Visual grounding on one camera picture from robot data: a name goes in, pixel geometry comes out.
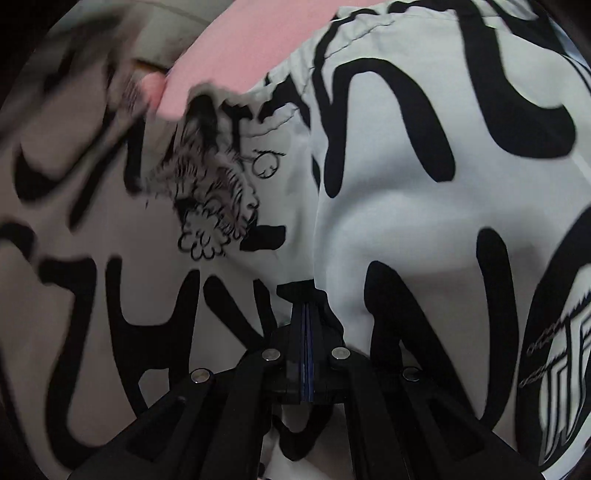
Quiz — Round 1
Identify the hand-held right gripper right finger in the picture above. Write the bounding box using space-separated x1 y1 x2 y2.
307 300 546 480

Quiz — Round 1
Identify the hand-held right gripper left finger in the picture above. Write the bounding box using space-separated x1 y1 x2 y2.
67 281 309 480

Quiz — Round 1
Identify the black and white printed garment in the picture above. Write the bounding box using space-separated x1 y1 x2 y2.
0 0 591 480

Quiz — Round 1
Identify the pink blanket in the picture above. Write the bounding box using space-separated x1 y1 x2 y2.
134 0 398 123

